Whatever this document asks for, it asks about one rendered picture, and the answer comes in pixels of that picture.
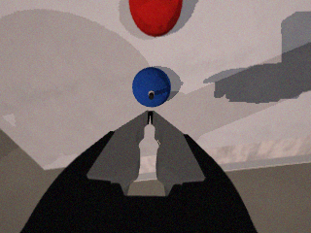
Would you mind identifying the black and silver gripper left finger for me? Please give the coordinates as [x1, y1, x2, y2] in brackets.
[19, 111, 151, 233]

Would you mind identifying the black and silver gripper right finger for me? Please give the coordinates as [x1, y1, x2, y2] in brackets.
[151, 111, 258, 233]

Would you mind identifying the blue bell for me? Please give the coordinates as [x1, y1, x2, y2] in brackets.
[132, 67, 171, 107]

